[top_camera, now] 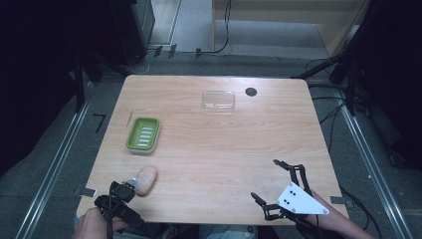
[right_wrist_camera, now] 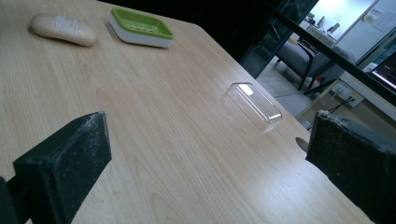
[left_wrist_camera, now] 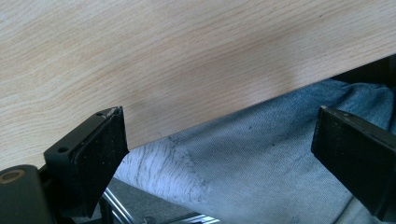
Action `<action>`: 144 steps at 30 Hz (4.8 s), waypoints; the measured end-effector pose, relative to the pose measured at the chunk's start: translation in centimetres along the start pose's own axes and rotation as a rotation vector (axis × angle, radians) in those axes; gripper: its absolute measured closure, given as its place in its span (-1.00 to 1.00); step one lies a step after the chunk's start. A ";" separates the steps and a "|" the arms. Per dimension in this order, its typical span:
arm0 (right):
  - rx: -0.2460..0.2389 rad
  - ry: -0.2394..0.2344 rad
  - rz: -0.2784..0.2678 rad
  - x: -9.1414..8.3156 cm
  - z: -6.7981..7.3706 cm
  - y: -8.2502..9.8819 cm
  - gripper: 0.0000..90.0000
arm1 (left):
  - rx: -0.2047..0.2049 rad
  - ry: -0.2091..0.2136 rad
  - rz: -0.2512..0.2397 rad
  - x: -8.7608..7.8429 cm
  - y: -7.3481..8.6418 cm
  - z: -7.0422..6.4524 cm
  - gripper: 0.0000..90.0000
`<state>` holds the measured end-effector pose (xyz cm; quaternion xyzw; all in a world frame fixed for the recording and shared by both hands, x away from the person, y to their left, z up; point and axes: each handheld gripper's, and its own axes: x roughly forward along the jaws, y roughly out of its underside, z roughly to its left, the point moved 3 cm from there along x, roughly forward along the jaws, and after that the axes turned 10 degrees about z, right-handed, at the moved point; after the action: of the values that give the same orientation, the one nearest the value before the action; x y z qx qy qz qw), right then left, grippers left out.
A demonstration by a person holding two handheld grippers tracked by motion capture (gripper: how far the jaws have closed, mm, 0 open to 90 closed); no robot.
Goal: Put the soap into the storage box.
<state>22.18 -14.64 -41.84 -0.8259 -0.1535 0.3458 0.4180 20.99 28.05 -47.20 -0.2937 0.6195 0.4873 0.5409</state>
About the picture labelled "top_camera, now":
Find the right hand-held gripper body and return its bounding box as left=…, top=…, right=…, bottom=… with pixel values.
left=264, top=181, right=330, bottom=234

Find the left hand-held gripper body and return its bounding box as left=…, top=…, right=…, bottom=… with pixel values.
left=94, top=180, right=145, bottom=227

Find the beige soap bar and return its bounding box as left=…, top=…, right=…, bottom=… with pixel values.
left=134, top=164, right=159, bottom=198

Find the person's right hand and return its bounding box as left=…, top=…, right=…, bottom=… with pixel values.
left=303, top=189, right=334, bottom=232

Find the person's left hand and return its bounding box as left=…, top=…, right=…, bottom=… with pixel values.
left=72, top=207, right=129, bottom=239

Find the person's light clothing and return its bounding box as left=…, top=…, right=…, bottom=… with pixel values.
left=198, top=224, right=258, bottom=239

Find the green soap dish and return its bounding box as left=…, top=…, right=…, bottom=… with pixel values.
left=125, top=117, right=162, bottom=155

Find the clear plastic lid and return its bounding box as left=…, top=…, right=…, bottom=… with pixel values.
left=201, top=90, right=237, bottom=113

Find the black metal stand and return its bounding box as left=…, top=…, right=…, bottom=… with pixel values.
left=71, top=49, right=104, bottom=114
left=292, top=43, right=366, bottom=118

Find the dark cabinet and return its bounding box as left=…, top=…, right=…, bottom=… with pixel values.
left=99, top=0, right=156, bottom=68

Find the light wooden shelf unit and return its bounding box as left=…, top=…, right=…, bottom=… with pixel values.
left=211, top=0, right=371, bottom=58

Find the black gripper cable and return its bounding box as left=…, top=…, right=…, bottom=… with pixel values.
left=105, top=181, right=117, bottom=239

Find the black floor cable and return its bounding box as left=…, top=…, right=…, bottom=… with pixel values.
left=338, top=185, right=383, bottom=239
left=312, top=94, right=347, bottom=154

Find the metal floor rail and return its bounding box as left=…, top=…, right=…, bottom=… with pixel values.
left=334, top=89, right=416, bottom=239
left=14, top=83, right=96, bottom=239

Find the white floor cable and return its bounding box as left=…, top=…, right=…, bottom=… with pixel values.
left=127, top=49, right=157, bottom=76

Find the black hanging cable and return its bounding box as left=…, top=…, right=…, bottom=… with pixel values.
left=198, top=0, right=233, bottom=56

